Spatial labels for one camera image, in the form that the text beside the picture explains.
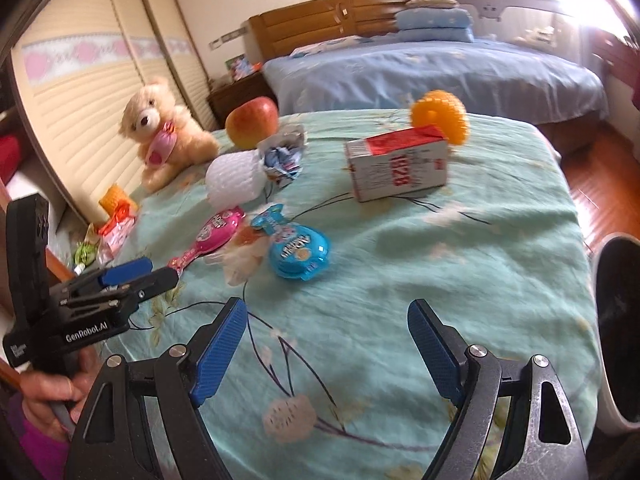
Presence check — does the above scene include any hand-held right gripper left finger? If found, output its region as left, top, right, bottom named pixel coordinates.
left=65, top=297, right=249, bottom=480

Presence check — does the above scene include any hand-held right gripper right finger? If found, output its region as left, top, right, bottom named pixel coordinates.
left=407, top=299, right=591, bottom=480

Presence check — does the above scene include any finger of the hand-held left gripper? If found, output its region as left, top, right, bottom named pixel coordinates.
left=120, top=267, right=180, bottom=306
left=97, top=257, right=153, bottom=286

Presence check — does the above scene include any pink toy brush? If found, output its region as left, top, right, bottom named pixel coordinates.
left=167, top=206, right=246, bottom=273

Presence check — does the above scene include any clear wrapper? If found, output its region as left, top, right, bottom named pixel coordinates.
left=220, top=227, right=271, bottom=286

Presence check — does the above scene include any blue round candy pack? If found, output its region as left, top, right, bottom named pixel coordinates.
left=250, top=204, right=332, bottom=281

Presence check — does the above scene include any white foam fruit net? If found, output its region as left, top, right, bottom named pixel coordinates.
left=205, top=152, right=265, bottom=210

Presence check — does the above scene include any blue and white wrapper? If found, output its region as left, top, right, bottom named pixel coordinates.
left=257, top=125, right=308, bottom=191

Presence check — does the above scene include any white and red milk carton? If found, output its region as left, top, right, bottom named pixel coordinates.
left=344, top=125, right=449, bottom=203

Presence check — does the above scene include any black bin with white rim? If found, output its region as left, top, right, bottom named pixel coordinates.
left=592, top=232, right=640, bottom=436

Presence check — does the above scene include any orange spiky ball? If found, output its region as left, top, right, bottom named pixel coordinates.
left=410, top=90, right=471, bottom=147

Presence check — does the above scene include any person's left forearm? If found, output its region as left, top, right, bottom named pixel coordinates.
left=7, top=395, right=71, bottom=480

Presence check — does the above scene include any person's left hand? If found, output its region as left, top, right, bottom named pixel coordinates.
left=22, top=345, right=106, bottom=441

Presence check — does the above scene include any green wrapper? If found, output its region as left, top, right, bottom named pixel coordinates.
left=72, top=225, right=103, bottom=268

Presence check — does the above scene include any red and white packet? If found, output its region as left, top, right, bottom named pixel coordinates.
left=97, top=200, right=138, bottom=261

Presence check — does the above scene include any yellow corn toy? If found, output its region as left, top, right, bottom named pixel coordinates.
left=98, top=183, right=132, bottom=211

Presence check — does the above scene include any green floral bedsheet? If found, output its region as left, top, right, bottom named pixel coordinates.
left=50, top=107, right=601, bottom=480

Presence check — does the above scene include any cream teddy bear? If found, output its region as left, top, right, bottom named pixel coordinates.
left=120, top=77, right=221, bottom=193

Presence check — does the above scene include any red cloth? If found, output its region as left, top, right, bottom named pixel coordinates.
left=0, top=135, right=23, bottom=181

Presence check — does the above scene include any cream slatted wardrobe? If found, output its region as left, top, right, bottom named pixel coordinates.
left=10, top=0, right=221, bottom=226

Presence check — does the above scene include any red apple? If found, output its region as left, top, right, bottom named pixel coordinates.
left=225, top=96, right=279, bottom=151

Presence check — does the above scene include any wooden nightstand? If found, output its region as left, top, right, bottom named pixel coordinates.
left=207, top=71, right=278, bottom=128

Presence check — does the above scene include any bed with blue sheet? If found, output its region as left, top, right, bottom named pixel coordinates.
left=262, top=35, right=608, bottom=126

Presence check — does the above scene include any wooden headboard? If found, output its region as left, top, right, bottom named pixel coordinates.
left=247, top=0, right=416, bottom=61

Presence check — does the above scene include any flat white and blue pillow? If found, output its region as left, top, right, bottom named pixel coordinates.
left=290, top=35, right=366, bottom=58

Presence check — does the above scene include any folded blue quilt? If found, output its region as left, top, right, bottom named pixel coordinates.
left=395, top=7, right=476, bottom=43

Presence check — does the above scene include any red coat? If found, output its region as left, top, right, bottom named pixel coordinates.
left=592, top=27, right=640, bottom=106

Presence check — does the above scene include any small patterned pillow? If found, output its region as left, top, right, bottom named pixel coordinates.
left=405, top=0, right=461, bottom=11

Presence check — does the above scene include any photo frame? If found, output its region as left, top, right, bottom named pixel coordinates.
left=225, top=54, right=251, bottom=81

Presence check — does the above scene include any wall switch panel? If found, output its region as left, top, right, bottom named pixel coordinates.
left=210, top=29, right=248, bottom=50

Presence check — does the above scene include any grey bed guard rail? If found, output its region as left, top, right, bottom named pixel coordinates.
left=417, top=0, right=586, bottom=66

